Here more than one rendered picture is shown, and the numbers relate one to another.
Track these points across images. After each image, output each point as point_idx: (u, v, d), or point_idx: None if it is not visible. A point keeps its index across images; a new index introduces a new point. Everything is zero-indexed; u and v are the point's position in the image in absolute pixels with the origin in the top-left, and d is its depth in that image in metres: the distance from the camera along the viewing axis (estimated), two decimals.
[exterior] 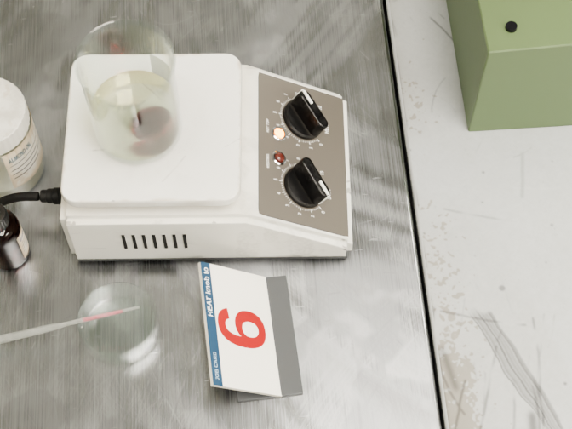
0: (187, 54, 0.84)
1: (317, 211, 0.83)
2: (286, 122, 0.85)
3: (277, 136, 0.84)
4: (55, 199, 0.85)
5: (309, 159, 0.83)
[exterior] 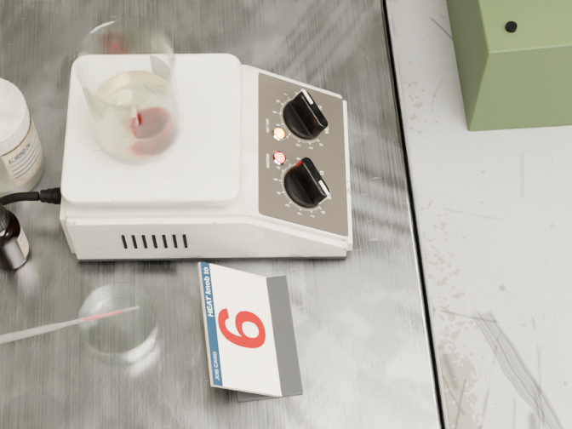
0: (187, 54, 0.84)
1: (317, 211, 0.83)
2: (286, 122, 0.85)
3: (277, 136, 0.84)
4: (55, 199, 0.85)
5: (309, 159, 0.83)
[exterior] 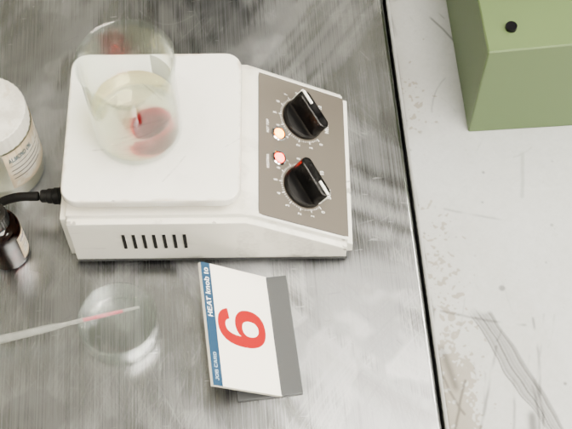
0: (187, 54, 0.84)
1: (317, 211, 0.83)
2: (286, 122, 0.85)
3: (277, 136, 0.84)
4: (55, 199, 0.85)
5: (309, 159, 0.83)
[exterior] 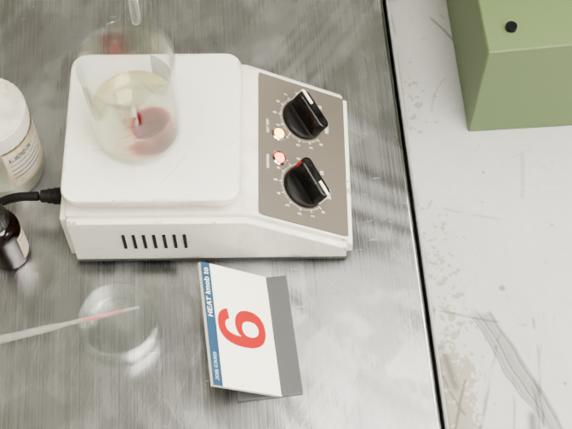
0: (187, 54, 0.84)
1: (317, 211, 0.83)
2: (286, 122, 0.85)
3: (277, 136, 0.84)
4: (55, 199, 0.85)
5: (309, 159, 0.83)
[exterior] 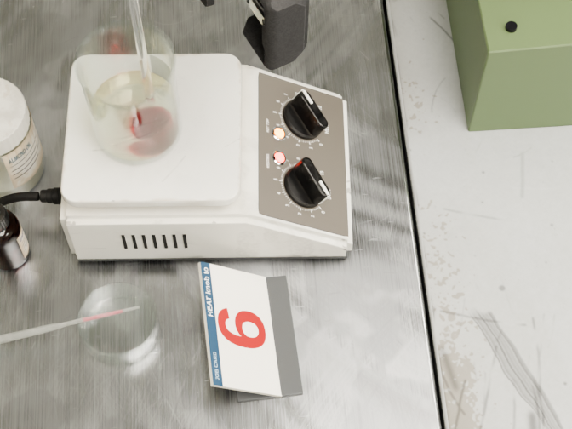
0: (187, 54, 0.84)
1: (317, 211, 0.83)
2: (286, 122, 0.85)
3: (277, 136, 0.84)
4: (55, 199, 0.85)
5: (309, 159, 0.83)
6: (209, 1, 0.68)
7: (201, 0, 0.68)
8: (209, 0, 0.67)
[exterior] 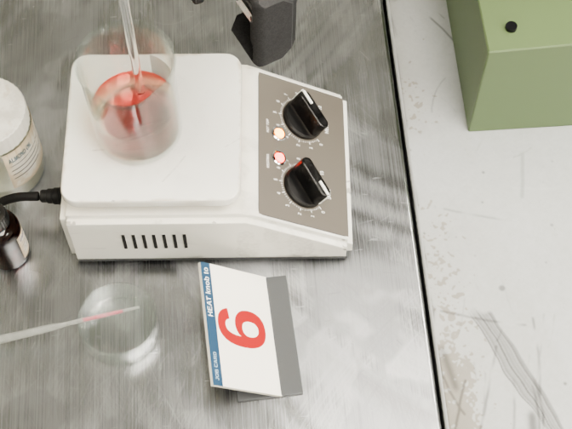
0: (187, 54, 0.84)
1: (317, 211, 0.83)
2: (286, 122, 0.85)
3: (277, 136, 0.84)
4: (55, 199, 0.85)
5: (309, 159, 0.83)
6: None
7: None
8: None
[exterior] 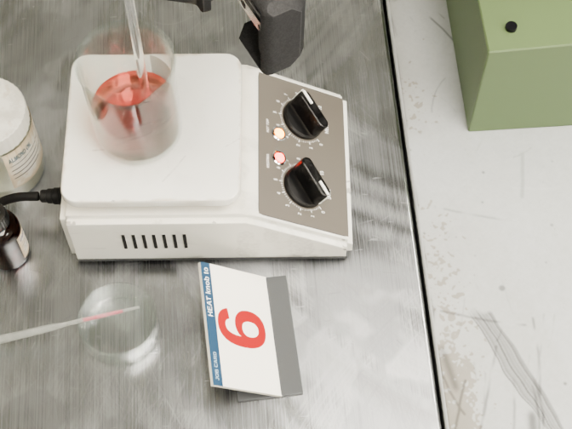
0: (187, 54, 0.84)
1: (317, 211, 0.83)
2: (286, 122, 0.85)
3: (277, 136, 0.84)
4: (55, 199, 0.85)
5: (309, 159, 0.83)
6: (206, 7, 0.68)
7: (197, 6, 0.69)
8: (206, 6, 0.68)
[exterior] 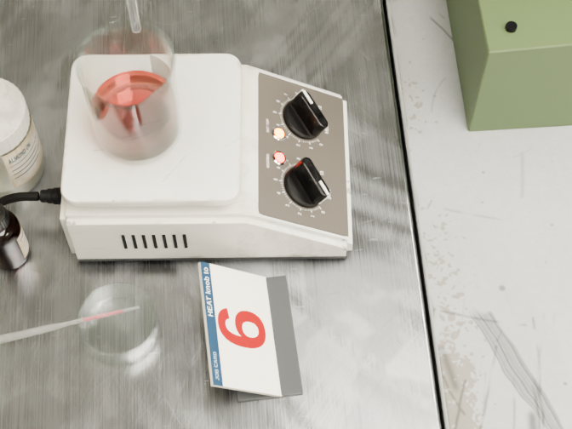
0: (187, 54, 0.84)
1: (317, 211, 0.83)
2: (286, 122, 0.85)
3: (277, 136, 0.84)
4: (55, 199, 0.85)
5: (309, 159, 0.83)
6: None
7: None
8: None
